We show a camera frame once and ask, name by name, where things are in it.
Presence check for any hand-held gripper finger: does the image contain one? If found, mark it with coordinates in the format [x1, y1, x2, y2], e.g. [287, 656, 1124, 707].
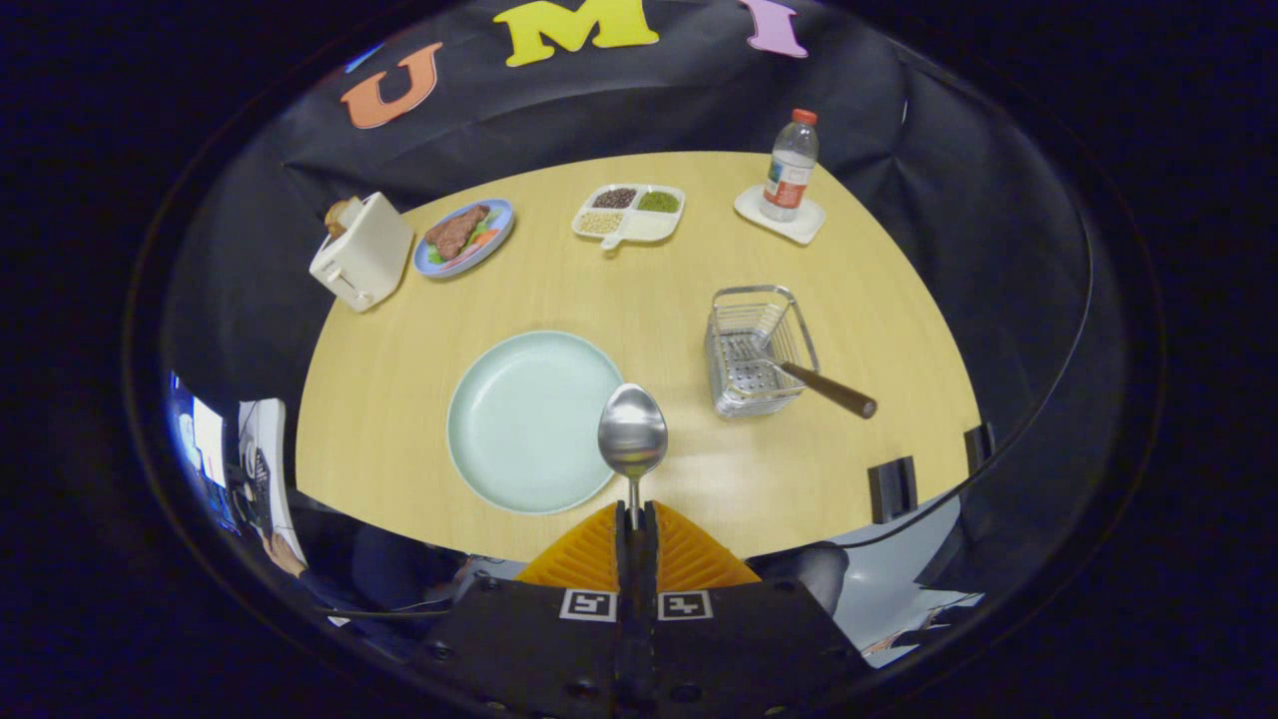
[639, 501, 870, 715]
[414, 501, 640, 715]

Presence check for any silver spoon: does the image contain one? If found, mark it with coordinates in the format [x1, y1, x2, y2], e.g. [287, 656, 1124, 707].
[597, 383, 669, 530]

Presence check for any wooden handle fork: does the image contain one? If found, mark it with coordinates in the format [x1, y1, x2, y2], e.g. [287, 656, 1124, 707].
[727, 335, 879, 419]

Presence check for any pale green plate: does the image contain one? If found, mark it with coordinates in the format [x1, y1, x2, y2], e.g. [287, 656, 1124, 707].
[446, 331, 628, 516]

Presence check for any black table clamp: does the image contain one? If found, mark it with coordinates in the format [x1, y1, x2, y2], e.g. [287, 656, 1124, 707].
[962, 421, 997, 476]
[867, 456, 919, 525]

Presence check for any white divided bean tray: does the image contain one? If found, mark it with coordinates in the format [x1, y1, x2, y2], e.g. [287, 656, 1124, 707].
[571, 184, 687, 251]

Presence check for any blue plate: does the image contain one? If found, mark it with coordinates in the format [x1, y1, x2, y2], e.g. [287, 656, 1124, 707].
[413, 199, 515, 279]

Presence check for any white side table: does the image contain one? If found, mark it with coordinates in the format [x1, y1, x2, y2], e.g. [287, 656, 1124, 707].
[238, 397, 301, 560]

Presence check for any white square coaster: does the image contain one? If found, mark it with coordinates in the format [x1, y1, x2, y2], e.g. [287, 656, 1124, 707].
[734, 184, 828, 247]

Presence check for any brown meat piece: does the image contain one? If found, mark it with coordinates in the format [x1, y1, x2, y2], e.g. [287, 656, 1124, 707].
[424, 204, 491, 262]

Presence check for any cream toaster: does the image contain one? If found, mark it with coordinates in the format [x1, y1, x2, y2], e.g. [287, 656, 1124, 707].
[309, 192, 414, 314]

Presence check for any computer monitor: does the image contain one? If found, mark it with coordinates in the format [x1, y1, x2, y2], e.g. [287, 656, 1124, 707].
[175, 394, 229, 490]

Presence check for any clear bottle red cap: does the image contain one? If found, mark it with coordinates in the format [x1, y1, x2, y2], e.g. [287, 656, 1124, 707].
[760, 109, 820, 223]

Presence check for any black backdrop cloth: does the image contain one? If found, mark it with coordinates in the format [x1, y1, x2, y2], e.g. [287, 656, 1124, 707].
[165, 0, 1119, 600]

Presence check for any metal wire basket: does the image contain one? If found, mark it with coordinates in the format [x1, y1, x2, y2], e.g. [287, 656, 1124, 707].
[704, 286, 822, 419]

